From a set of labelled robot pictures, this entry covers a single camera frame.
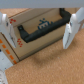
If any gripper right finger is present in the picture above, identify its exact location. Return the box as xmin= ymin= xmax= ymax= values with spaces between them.
xmin=61 ymin=9 xmax=84 ymax=49

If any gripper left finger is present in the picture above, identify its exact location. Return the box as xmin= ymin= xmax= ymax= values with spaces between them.
xmin=0 ymin=12 xmax=17 ymax=50

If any wooden drawer box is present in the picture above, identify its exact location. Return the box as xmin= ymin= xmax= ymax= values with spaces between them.
xmin=0 ymin=6 xmax=73 ymax=73

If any black drawer handle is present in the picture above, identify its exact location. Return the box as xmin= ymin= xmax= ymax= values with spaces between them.
xmin=17 ymin=8 xmax=73 ymax=44

